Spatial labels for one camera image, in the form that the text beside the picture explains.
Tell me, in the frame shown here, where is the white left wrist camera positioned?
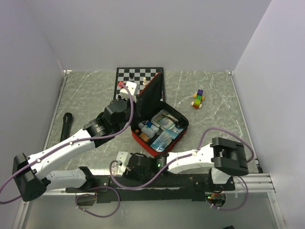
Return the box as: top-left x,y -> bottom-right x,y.
118,81 -> 139,97

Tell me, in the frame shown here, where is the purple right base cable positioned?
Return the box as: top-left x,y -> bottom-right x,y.
206,176 -> 250,212

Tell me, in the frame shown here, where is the colourful toy block car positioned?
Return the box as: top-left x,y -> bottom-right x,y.
191,89 -> 204,109

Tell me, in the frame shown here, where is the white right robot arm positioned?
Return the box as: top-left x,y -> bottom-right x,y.
123,137 -> 249,190

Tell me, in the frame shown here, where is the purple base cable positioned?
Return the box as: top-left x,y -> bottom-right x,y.
75,186 -> 121,218
206,176 -> 250,212

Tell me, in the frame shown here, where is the beige bandage pack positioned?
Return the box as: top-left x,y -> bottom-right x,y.
151,109 -> 176,130

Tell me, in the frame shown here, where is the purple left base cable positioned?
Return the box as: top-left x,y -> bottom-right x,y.
75,186 -> 121,218

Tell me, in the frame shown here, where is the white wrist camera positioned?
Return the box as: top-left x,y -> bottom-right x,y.
116,151 -> 132,167
118,81 -> 139,97

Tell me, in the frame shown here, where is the black white chessboard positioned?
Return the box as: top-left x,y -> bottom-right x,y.
113,67 -> 166,102

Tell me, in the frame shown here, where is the white medicine bottle green label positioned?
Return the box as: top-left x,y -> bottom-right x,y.
138,123 -> 156,138

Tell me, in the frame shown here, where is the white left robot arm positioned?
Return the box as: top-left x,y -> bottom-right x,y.
12,97 -> 142,202

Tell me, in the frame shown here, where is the clear plastic pouch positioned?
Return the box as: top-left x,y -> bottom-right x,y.
112,162 -> 126,177

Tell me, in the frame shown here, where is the red black medicine case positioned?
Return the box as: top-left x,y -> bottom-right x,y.
131,73 -> 189,156

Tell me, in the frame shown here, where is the blue wipes packet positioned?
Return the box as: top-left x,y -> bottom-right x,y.
150,130 -> 178,153

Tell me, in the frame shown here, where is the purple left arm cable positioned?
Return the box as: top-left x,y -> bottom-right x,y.
0,83 -> 134,205

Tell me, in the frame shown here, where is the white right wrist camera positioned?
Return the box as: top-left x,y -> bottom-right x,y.
116,151 -> 132,167

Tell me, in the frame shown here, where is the small dropper bottle blue label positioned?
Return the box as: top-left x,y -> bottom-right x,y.
145,121 -> 159,133

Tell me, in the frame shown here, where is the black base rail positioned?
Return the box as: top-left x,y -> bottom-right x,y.
65,174 -> 235,203

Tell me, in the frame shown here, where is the brown bottle orange cap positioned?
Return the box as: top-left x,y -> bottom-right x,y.
135,129 -> 150,143

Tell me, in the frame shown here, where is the cream chess pawn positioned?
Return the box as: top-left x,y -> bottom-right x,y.
142,77 -> 147,86

